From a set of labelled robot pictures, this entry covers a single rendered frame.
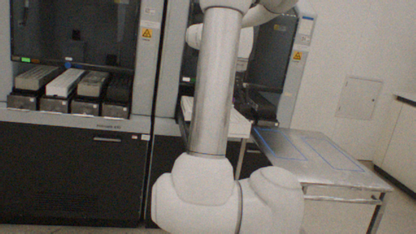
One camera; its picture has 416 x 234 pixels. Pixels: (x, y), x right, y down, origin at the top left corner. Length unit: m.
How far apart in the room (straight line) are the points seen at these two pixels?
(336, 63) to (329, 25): 0.38
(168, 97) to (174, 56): 0.23
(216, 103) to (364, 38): 2.82
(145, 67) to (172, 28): 0.25
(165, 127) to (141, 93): 0.23
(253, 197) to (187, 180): 0.17
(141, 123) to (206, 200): 1.05
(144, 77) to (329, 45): 2.04
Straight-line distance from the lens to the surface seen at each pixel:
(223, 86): 0.79
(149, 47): 1.76
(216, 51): 0.80
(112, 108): 1.74
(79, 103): 1.76
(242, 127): 1.32
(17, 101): 1.85
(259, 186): 0.81
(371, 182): 1.40
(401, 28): 3.73
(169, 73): 1.78
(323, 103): 3.43
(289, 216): 0.83
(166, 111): 1.83
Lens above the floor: 1.32
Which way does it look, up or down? 17 degrees down
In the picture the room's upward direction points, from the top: 9 degrees clockwise
